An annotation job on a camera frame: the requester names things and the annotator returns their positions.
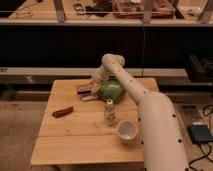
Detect black device on shelf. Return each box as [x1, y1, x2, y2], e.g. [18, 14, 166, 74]
[73, 3, 85, 15]

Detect red tray on shelf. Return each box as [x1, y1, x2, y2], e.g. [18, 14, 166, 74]
[112, 0, 175, 19]

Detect white paper cup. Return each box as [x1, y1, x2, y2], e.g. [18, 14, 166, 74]
[116, 120, 138, 144]

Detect wooden folding table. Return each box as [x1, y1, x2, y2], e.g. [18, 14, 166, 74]
[30, 77, 183, 167]

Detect black floor cable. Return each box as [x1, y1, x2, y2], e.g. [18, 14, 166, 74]
[188, 104, 213, 171]

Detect eyeglasses on shelf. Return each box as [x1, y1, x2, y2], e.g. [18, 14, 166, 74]
[14, 8, 33, 18]

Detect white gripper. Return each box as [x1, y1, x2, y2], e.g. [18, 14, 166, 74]
[90, 66, 110, 94]

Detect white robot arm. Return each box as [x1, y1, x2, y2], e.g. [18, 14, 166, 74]
[91, 54, 189, 171]

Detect small clear bottle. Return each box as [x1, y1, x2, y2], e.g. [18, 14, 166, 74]
[104, 99, 115, 126]

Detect blue power box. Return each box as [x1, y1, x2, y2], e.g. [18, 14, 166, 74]
[187, 125, 213, 144]

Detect white sponge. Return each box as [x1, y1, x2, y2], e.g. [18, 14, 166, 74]
[81, 94, 99, 102]

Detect brown sausage toy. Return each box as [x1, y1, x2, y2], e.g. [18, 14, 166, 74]
[52, 106, 73, 118]

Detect metal shelf rack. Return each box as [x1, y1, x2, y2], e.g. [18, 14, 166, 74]
[0, 0, 213, 76]

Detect green round plate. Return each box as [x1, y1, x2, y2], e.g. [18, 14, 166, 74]
[98, 79, 126, 102]

